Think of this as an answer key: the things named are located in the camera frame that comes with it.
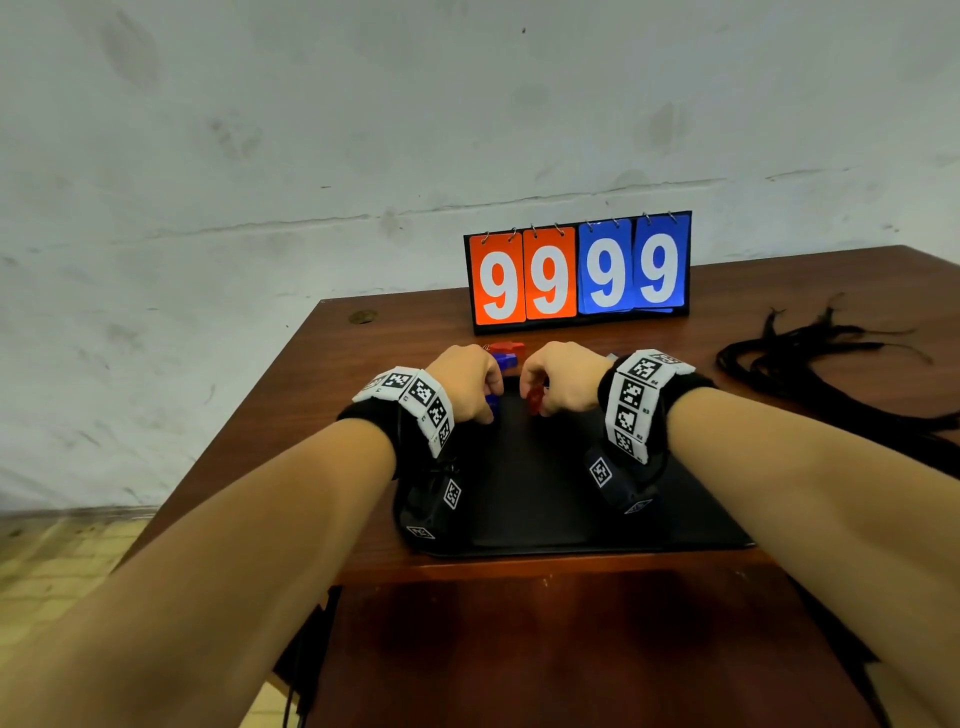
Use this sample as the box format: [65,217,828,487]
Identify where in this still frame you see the person's left hand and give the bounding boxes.
[423,344,505,425]

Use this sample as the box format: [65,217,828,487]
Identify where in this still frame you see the person's right hand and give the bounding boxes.
[518,341,616,418]

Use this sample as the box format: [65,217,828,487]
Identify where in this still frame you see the black plastic tray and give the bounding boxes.
[393,374,755,560]

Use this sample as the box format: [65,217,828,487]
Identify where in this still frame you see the bundle of black lanyards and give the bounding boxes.
[716,296,960,481]

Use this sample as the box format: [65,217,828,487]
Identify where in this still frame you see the person's right forearm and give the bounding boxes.
[667,387,960,728]

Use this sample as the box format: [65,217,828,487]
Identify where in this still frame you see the person's left forearm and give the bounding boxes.
[0,418,397,728]

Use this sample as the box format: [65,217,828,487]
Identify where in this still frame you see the black white marker wristband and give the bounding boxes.
[337,365,457,481]
[597,348,715,466]

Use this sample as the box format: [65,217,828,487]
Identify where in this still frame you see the orange blue flip scoreboard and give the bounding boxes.
[463,210,694,336]

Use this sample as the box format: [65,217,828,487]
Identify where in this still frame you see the brown wooden desk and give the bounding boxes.
[123,245,960,728]

